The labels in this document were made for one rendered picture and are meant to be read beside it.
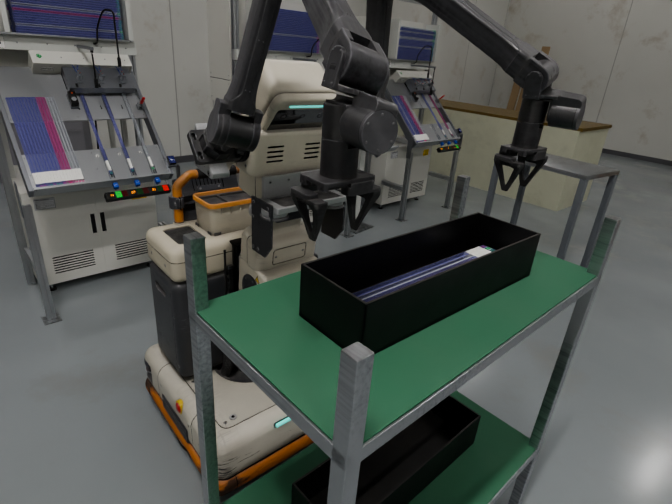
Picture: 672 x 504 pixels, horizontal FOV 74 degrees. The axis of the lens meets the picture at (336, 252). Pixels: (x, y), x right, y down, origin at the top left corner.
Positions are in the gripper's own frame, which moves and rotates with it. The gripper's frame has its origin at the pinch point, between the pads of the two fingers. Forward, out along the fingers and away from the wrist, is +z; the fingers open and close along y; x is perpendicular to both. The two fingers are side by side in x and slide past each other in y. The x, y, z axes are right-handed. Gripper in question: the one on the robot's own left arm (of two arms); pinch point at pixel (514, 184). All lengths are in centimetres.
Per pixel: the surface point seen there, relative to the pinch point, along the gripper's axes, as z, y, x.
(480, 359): 21.0, -38.6, -20.5
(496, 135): 49, 386, 224
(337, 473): 25, -71, -20
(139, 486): 117, -75, 69
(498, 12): -122, 807, 515
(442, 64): -18, 645, 510
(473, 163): 87, 386, 246
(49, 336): 118, -81, 181
